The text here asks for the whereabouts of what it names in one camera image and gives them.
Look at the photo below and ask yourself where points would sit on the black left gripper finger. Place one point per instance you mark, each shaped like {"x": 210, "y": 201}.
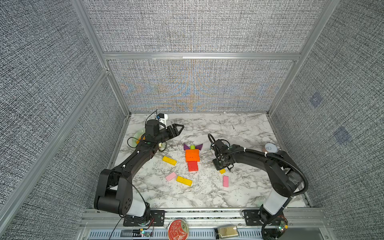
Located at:
{"x": 179, "y": 132}
{"x": 177, "y": 126}

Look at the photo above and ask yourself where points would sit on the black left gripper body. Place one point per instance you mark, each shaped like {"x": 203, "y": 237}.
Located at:
{"x": 165, "y": 135}

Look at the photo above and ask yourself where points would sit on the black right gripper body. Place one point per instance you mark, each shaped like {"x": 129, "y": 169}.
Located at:
{"x": 218, "y": 163}

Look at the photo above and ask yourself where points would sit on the orange block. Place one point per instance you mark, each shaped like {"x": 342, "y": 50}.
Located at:
{"x": 191, "y": 155}
{"x": 192, "y": 160}
{"x": 192, "y": 152}

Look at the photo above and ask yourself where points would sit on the red block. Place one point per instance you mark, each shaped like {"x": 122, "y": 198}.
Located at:
{"x": 193, "y": 164}
{"x": 193, "y": 169}

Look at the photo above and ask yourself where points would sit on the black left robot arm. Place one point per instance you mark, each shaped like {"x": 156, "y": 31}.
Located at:
{"x": 115, "y": 189}

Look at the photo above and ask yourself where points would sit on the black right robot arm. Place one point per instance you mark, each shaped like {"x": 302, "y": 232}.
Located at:
{"x": 287, "y": 180}

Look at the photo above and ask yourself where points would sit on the pink block right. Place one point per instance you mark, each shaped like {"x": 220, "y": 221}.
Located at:
{"x": 225, "y": 181}

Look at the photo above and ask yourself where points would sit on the pink block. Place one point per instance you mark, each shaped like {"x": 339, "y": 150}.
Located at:
{"x": 225, "y": 181}
{"x": 171, "y": 176}

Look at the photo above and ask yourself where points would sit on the green wavy plate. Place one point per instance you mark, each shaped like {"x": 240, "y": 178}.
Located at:
{"x": 140, "y": 135}

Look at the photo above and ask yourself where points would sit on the pink block left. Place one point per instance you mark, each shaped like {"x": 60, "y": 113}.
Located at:
{"x": 171, "y": 176}

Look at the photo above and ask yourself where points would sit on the white lidded cup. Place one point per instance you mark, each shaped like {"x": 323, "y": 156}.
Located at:
{"x": 271, "y": 148}

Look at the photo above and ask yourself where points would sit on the gold metal box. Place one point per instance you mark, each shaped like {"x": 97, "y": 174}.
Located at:
{"x": 226, "y": 232}

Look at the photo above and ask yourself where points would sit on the red round tin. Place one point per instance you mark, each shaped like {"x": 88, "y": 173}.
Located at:
{"x": 178, "y": 230}

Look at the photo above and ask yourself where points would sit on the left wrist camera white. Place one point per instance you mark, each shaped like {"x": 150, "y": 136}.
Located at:
{"x": 162, "y": 118}

